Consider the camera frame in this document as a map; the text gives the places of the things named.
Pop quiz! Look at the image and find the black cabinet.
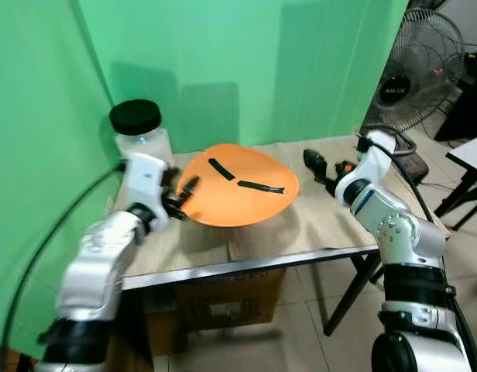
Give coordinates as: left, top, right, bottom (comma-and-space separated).
434, 48, 477, 145

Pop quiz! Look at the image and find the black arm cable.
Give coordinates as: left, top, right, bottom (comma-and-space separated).
0, 161, 125, 361
356, 136, 477, 372

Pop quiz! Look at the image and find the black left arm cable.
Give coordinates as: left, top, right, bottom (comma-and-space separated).
0, 161, 125, 361

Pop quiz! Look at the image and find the folding table metal frame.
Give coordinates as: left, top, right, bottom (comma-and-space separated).
121, 245, 388, 339

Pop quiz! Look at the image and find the clear jar with black lid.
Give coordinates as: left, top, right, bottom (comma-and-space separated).
108, 99, 176, 168

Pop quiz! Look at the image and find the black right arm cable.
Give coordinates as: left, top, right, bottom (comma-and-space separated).
356, 136, 477, 372

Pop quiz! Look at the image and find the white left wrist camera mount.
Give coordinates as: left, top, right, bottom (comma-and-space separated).
118, 152, 174, 230

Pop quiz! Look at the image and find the black standing fan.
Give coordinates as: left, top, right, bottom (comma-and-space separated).
375, 8, 466, 134

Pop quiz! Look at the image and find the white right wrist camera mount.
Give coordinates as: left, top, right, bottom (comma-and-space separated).
356, 130, 399, 188

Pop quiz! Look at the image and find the beige tablecloth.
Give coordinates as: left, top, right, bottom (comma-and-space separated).
115, 138, 450, 278

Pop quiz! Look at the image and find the green backdrop cloth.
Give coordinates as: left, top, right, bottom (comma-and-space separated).
0, 0, 411, 361

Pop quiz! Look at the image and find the round orange plate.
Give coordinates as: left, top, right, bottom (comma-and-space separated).
177, 144, 300, 229

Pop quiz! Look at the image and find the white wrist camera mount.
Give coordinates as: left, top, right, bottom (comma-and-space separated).
118, 152, 174, 230
356, 130, 399, 188

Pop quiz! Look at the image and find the brown cardboard box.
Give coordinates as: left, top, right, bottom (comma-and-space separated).
144, 267, 287, 356

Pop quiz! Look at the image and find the dark chair with metal frame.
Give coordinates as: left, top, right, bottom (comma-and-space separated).
361, 122, 430, 185

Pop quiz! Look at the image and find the long black strip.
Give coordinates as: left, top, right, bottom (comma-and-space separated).
237, 181, 287, 195

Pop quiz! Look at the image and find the white table with black legs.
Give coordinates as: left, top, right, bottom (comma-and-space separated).
435, 133, 477, 219

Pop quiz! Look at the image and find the short black strip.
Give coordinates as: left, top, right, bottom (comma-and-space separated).
208, 158, 236, 182

